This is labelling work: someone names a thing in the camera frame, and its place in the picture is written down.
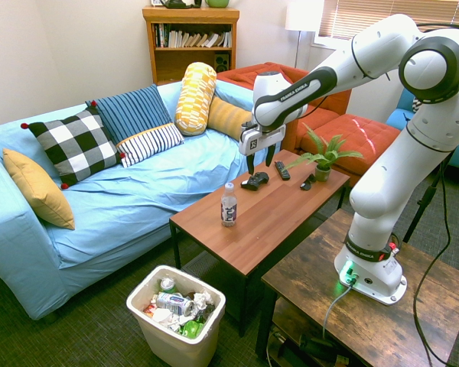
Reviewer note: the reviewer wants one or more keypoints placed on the crumpled white paper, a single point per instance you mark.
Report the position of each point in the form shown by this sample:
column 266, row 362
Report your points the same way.
column 202, row 300

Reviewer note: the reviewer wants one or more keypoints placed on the rustic dark wood table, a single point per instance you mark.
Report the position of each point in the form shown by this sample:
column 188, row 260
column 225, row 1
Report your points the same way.
column 371, row 306

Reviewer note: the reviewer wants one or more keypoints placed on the green plastic wrapper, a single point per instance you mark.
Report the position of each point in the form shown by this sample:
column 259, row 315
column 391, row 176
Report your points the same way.
column 191, row 329

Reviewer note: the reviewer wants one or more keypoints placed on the blue striped pillow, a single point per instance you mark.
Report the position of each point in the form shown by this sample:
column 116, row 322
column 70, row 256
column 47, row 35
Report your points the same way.
column 132, row 112

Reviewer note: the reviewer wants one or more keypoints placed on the crushed white soda can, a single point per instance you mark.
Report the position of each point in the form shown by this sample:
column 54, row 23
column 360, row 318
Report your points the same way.
column 174, row 302

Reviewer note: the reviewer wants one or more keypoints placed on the window blinds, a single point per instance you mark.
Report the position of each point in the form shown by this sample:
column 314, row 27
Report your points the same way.
column 398, row 15

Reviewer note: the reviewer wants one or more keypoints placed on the black tv remote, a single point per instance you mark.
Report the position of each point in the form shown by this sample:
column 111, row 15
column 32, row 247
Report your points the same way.
column 282, row 170

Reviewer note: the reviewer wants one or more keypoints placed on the row of books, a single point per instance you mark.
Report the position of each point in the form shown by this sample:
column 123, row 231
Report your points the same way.
column 193, row 38

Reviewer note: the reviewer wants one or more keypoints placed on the green bowl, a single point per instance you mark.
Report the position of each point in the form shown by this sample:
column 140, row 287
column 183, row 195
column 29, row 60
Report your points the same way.
column 217, row 3

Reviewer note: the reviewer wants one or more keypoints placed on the mustard yellow square pillow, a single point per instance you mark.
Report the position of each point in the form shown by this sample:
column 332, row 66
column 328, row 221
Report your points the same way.
column 38, row 187

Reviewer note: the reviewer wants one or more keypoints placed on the black camera stand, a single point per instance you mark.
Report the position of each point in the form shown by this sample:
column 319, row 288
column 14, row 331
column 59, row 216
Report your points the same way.
column 428, row 199

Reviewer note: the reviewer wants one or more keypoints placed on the orange armchair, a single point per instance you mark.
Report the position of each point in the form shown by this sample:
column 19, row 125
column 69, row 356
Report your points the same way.
column 321, row 103

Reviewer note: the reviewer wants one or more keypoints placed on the black small speaker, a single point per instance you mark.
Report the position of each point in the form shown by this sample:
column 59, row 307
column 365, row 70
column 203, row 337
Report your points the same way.
column 222, row 62

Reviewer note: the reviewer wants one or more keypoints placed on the white floor lamp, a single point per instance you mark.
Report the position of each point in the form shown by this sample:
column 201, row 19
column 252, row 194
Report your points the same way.
column 304, row 23

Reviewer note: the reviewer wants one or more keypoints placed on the wooden bookshelf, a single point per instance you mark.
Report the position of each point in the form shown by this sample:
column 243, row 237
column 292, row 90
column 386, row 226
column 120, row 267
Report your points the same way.
column 191, row 46

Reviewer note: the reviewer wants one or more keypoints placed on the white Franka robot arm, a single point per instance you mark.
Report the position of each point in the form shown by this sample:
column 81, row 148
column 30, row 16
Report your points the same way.
column 390, row 126

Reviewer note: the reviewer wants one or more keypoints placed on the mustard striped pillow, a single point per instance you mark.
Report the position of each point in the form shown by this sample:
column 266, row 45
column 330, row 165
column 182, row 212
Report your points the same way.
column 227, row 116

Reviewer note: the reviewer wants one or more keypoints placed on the white plastic trash bin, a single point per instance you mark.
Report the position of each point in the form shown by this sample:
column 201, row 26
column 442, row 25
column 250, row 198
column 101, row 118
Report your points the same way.
column 176, row 329

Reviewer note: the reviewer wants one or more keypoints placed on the green soda can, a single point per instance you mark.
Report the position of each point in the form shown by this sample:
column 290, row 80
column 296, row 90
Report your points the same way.
column 167, row 284

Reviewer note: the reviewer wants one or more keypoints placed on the black white object on shelf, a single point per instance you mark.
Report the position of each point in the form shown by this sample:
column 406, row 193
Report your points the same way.
column 180, row 3

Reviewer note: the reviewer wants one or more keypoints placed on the light blue sofa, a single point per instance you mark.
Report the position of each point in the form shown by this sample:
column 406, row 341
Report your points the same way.
column 111, row 199

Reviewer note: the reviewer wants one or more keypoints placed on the wooden coffee table black legs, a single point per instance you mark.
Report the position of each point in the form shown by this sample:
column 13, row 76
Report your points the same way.
column 252, row 225

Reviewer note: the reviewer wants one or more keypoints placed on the white navy striped pillow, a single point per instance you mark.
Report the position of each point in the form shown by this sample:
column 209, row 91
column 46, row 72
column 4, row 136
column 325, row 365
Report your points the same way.
column 151, row 143

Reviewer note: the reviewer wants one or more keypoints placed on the yellow white patterned bolster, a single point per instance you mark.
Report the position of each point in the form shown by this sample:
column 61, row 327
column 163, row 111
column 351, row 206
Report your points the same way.
column 195, row 99

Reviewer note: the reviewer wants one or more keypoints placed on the black white checkered pillow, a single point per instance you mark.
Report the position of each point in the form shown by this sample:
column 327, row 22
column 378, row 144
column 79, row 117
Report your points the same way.
column 74, row 147

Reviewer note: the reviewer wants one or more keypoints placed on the black sunglasses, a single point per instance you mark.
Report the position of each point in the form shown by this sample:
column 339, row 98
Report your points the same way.
column 307, row 182

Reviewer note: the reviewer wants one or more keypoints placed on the small potted green fern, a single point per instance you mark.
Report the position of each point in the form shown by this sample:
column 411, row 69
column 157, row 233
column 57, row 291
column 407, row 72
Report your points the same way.
column 324, row 154

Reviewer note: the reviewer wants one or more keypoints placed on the orange ottoman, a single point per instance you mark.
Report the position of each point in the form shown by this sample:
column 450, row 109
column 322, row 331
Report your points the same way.
column 352, row 141

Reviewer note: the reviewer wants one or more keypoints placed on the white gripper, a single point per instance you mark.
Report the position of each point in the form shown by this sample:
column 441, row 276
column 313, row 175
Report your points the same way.
column 259, row 139

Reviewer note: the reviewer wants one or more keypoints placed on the clear plastic bottle purple label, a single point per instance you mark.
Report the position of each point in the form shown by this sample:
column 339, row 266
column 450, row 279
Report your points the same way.
column 228, row 206

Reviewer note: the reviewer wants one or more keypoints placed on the black game controller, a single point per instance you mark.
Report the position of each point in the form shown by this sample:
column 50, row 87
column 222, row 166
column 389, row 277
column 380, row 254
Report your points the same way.
column 255, row 180

